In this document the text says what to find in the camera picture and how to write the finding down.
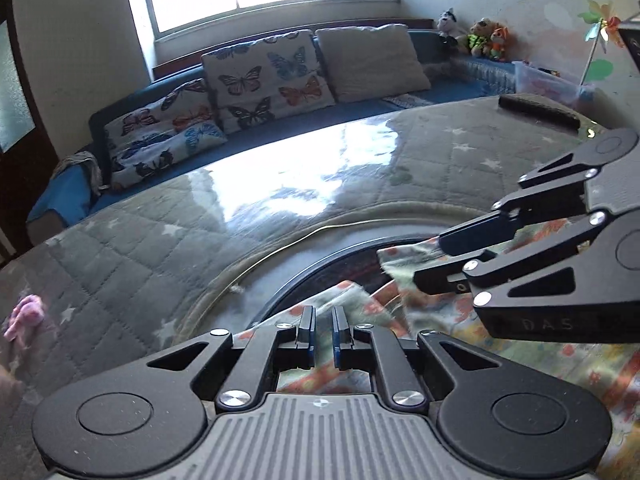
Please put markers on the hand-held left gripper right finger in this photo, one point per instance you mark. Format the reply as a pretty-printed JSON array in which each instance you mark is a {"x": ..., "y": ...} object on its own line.
[{"x": 339, "y": 337}]

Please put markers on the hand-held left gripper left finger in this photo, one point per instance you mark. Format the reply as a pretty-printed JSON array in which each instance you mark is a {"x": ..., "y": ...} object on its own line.
[{"x": 310, "y": 337}]

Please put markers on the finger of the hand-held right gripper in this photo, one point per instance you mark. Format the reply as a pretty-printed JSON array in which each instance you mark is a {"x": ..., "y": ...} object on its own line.
[
  {"x": 445, "y": 277},
  {"x": 480, "y": 232}
]

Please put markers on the green patterned fleece garment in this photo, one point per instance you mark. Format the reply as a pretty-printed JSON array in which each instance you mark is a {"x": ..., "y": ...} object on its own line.
[{"x": 440, "y": 315}]

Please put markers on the black remote control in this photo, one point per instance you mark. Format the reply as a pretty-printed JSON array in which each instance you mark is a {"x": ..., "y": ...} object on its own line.
[{"x": 540, "y": 110}]

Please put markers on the clear plastic storage box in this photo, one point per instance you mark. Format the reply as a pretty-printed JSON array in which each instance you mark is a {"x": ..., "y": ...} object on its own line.
[{"x": 545, "y": 82}]

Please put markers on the blue sofa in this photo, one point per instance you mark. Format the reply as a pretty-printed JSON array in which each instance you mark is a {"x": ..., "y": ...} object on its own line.
[{"x": 360, "y": 109}]

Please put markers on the orange plush fox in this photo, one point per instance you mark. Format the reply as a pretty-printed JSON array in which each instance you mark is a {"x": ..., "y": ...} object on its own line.
[{"x": 498, "y": 42}]

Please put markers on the brown plush bear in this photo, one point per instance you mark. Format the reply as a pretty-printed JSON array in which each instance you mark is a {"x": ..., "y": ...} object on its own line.
[{"x": 480, "y": 37}]

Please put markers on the plain beige cushion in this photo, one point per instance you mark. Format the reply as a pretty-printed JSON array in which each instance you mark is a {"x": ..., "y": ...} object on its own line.
[{"x": 370, "y": 60}]

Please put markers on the black and white plush toy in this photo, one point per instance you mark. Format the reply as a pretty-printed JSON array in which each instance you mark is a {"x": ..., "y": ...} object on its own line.
[{"x": 450, "y": 27}]

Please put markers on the colourful paper pinwheel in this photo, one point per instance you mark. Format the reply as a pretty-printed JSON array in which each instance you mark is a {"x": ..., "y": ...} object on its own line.
[{"x": 602, "y": 22}]

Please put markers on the small butterfly print cushion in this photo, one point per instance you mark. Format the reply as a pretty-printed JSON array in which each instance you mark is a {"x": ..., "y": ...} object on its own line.
[{"x": 150, "y": 135}]

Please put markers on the large butterfly print cushion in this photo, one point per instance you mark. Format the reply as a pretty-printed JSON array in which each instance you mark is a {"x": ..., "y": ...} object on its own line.
[{"x": 260, "y": 80}]

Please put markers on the grey cloth on sofa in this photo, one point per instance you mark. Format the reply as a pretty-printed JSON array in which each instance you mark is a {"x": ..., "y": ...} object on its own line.
[{"x": 82, "y": 162}]

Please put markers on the pink cloth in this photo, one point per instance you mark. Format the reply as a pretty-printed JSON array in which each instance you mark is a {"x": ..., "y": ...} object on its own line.
[{"x": 22, "y": 317}]

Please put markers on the dark wooden door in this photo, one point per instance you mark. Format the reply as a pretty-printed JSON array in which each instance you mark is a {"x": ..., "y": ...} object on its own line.
[{"x": 25, "y": 175}]

